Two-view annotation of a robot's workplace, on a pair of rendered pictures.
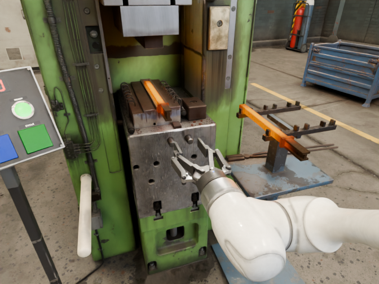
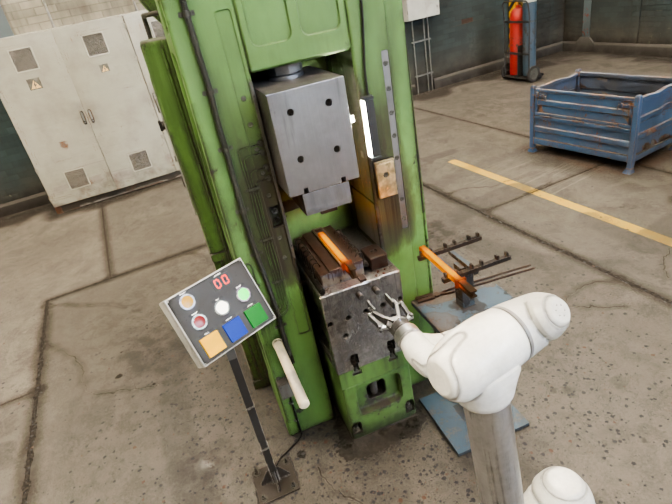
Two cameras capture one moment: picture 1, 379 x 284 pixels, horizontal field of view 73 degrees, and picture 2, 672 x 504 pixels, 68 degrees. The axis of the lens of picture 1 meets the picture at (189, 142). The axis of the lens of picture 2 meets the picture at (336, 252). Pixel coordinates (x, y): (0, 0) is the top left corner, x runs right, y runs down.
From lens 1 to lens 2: 1.13 m
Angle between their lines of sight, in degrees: 3
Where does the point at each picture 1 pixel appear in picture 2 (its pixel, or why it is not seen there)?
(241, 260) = (420, 367)
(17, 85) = (236, 276)
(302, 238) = not seen: hidden behind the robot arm
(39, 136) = (258, 313)
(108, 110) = (293, 273)
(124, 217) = (317, 380)
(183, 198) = (379, 348)
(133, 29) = (314, 208)
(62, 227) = (241, 407)
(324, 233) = not seen: hidden behind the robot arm
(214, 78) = (390, 221)
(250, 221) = (423, 345)
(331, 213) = not seen: hidden behind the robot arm
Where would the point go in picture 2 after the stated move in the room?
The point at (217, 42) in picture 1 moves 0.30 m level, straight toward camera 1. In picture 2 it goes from (387, 190) to (388, 220)
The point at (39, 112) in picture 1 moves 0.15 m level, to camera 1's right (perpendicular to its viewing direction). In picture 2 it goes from (254, 293) to (291, 287)
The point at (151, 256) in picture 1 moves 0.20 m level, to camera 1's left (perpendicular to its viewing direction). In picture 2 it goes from (355, 416) to (315, 422)
